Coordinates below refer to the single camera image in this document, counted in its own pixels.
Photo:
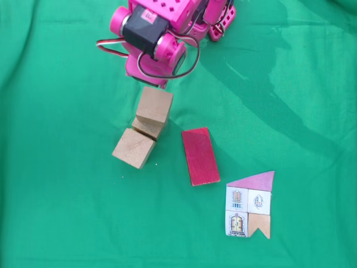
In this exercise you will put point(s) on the wooden cube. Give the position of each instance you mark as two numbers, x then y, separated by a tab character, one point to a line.
154	103
134	148

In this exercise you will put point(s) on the paper house picture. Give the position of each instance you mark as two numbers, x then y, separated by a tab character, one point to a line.
248	203

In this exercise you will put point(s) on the red wooden roof block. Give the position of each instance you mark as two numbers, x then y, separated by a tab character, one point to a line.
200	156

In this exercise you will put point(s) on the green cloth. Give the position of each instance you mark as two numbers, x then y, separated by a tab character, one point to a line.
55	195

